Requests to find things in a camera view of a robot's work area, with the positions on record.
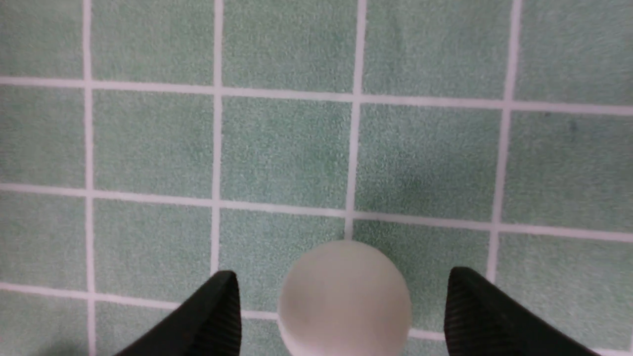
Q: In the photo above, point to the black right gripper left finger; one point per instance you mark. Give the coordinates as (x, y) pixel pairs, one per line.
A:
(208, 323)

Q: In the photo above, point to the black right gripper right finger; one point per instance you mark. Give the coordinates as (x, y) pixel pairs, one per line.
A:
(481, 320)

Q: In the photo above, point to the white ball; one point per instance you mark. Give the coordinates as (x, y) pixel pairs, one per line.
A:
(344, 298)

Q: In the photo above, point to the green checkered table mat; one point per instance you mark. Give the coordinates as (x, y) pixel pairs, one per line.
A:
(146, 144)

